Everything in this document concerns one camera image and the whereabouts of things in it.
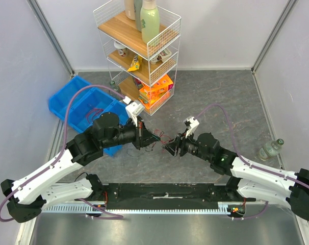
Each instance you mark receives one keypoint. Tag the right glass bottle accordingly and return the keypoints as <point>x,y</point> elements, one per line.
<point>270,149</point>

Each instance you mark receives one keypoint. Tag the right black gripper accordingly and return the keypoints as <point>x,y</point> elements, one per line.
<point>181,145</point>

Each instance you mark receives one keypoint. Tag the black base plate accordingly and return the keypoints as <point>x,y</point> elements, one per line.
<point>168,196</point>

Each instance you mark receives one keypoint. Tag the grey-green bottle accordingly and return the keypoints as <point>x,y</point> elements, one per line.
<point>137,7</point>

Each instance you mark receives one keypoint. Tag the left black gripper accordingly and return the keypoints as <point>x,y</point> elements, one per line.
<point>143,133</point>

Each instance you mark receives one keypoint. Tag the green bottle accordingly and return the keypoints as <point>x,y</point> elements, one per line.
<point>150,21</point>

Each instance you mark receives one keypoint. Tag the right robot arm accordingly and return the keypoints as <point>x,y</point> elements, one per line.
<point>248,179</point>

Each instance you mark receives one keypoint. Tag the yellow snack bag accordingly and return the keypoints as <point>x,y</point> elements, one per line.
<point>135,64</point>

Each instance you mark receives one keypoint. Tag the blue plastic bin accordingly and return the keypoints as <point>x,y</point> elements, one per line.
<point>87,106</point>

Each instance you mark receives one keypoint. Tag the white cup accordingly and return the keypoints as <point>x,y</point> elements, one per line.
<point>121,49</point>

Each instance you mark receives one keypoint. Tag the white wire shelf rack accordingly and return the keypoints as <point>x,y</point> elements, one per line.
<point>113,25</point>

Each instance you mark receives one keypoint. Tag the orange snack box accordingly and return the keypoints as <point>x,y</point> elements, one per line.
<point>148,96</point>

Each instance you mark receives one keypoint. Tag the glass bottle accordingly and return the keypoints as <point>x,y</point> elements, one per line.
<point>116,88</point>
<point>270,149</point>

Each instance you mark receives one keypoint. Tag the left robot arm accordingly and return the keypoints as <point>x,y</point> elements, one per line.
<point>27,197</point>

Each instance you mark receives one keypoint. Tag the beige bottle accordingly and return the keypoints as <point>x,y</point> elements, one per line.
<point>129,9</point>

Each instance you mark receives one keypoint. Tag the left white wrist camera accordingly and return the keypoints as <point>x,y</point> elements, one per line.
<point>133,109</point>

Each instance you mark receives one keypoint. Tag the left glass bottle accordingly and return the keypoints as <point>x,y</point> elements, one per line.
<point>116,88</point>

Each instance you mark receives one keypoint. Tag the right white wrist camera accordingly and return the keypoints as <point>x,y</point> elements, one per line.
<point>191,124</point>

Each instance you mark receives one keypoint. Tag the slotted cable duct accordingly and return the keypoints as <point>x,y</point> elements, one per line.
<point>82,208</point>

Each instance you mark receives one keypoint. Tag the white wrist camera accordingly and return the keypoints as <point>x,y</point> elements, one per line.
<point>133,109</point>
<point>191,124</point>

